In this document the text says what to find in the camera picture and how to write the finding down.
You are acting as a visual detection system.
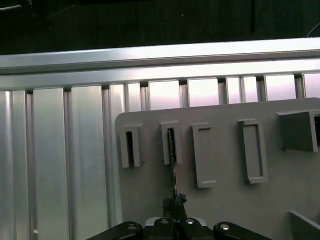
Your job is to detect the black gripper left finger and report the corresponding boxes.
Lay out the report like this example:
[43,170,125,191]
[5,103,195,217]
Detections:
[86,198,177,240]

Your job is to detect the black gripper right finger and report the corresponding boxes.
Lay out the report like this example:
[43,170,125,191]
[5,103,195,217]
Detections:
[174,192,272,240]

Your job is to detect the grey parts rack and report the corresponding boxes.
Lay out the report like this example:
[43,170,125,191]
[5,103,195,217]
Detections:
[115,97,320,240]

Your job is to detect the RAM stick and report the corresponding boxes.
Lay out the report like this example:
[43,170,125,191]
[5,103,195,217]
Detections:
[167,127,180,221]

